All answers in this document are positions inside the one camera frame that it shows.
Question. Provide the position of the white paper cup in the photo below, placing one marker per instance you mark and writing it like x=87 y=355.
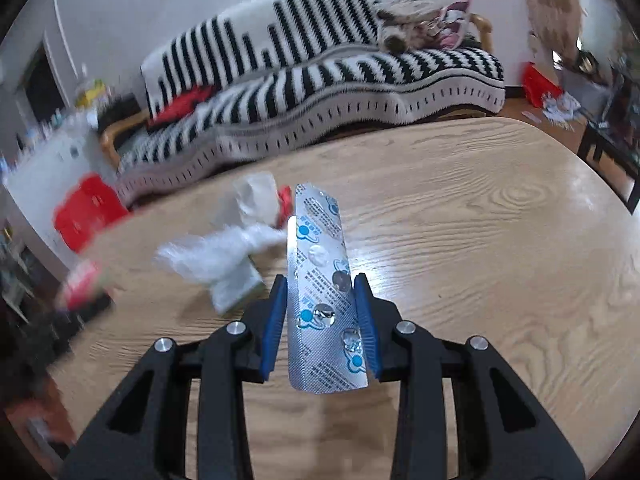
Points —
x=256 y=199

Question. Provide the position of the white cabinet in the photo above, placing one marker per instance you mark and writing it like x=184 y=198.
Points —
x=40 y=183

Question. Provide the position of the red plastic strip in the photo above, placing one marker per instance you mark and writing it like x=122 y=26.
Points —
x=286 y=206

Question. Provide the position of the plush toy on sofa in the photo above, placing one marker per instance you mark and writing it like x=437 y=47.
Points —
x=405 y=25

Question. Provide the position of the red pig stool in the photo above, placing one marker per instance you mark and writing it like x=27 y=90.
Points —
x=89 y=208

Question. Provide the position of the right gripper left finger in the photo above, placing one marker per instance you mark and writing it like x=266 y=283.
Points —
x=140 y=431

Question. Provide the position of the black plant stand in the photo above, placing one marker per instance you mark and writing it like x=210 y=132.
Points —
x=615 y=132

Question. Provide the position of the clear crumpled plastic wrap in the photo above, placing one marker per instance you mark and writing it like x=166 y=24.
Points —
x=207 y=259

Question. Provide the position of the red cloth on sofa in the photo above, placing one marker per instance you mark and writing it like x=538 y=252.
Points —
x=182 y=106

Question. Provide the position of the red bag on floor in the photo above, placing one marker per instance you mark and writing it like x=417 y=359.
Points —
x=538 y=87

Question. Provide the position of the silver pill blister pack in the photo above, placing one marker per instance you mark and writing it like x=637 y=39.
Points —
x=325 y=350

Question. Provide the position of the black white striped sofa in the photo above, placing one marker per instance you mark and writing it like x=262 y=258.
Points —
x=288 y=73

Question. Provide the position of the watermelon plush toy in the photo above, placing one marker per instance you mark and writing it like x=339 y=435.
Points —
x=87 y=282

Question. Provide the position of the pink patterned cushion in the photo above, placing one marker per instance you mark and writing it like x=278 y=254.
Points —
x=452 y=24

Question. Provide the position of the beige patterned curtain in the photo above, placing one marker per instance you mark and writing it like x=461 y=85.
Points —
x=557 y=24

